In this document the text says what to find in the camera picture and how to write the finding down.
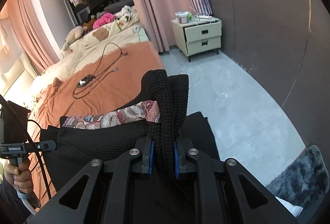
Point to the white nightstand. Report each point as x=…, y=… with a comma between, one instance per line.
x=198, y=36

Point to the small black device on bed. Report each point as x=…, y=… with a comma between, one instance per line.
x=85, y=81

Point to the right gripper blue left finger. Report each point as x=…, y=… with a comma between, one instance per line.
x=147, y=157

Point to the pink plush blanket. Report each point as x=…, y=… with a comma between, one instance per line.
x=103, y=20

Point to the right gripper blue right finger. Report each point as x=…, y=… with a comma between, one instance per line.
x=181, y=145

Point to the bear print pillow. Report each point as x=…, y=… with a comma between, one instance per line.
x=93, y=36

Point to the beige plush toy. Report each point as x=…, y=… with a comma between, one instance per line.
x=75, y=34

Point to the black t-shirt with patterned trim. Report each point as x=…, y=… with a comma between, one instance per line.
x=159, y=110

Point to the left pink curtain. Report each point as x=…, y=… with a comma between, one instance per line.
x=30, y=34

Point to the peach brown blanket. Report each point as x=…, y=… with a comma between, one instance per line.
x=118, y=81

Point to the grey fluffy floor rug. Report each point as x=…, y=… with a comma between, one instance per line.
x=303, y=182

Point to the person's left hand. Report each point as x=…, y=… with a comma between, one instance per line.
x=20, y=176

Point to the black white patterned cloth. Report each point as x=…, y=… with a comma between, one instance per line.
x=125, y=14

